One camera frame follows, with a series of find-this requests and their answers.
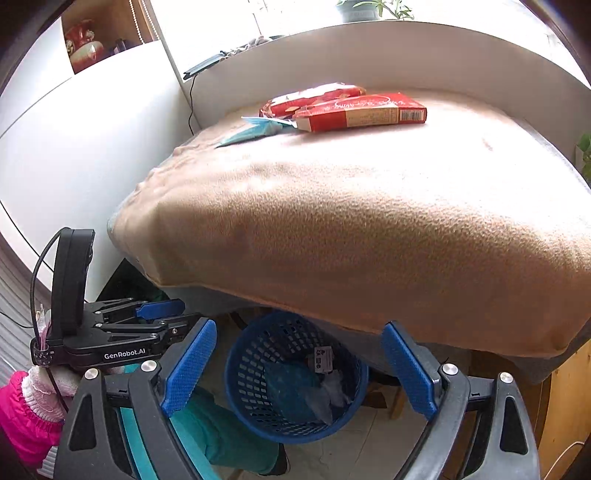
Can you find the blue plastic basket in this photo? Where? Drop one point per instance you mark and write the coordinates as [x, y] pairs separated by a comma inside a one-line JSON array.
[[244, 369]]

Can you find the beige fleece blanket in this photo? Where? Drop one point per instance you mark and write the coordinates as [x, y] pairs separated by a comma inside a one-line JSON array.
[[346, 221]]

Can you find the person's left forearm pink sleeve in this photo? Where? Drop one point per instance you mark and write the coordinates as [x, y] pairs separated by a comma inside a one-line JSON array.
[[23, 415]]

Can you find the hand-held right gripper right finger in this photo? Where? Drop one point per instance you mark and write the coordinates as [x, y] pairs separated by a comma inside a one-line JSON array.
[[408, 367]]

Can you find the white cabinet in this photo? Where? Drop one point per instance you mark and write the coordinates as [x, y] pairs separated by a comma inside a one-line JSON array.
[[69, 161]]

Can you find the red snack packet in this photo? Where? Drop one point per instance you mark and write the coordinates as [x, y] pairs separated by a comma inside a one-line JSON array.
[[300, 101]]

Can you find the wooden cabinet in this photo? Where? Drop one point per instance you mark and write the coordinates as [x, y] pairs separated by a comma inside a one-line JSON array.
[[570, 415]]

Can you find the potted spider plant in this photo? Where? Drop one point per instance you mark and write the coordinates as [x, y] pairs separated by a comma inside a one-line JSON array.
[[355, 11]]

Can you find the red cardboard box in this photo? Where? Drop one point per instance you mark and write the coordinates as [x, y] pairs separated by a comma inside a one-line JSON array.
[[360, 115]]

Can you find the green houseplant leaves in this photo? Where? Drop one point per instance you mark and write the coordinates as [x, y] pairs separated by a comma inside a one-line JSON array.
[[585, 157]]

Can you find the wooden shelf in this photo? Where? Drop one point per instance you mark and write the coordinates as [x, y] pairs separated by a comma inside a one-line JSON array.
[[134, 18]]

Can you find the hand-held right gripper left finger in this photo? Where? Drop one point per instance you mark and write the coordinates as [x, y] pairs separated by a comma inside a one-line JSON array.
[[191, 364]]

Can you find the black power strip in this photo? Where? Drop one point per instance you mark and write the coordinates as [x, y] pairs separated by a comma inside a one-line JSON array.
[[203, 67]]

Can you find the person's teal pants leg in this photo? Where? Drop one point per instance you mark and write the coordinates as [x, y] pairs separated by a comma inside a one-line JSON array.
[[221, 434]]

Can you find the light blue flat packet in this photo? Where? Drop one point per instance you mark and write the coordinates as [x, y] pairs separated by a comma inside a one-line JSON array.
[[258, 128]]

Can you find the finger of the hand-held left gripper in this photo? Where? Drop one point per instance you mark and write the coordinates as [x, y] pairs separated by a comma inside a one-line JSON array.
[[159, 308], [138, 328]]

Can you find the blue plastic bag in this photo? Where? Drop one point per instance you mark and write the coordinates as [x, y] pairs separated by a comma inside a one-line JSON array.
[[291, 392]]

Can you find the red ceramic vase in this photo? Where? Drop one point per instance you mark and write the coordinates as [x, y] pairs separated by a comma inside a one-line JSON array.
[[85, 50]]

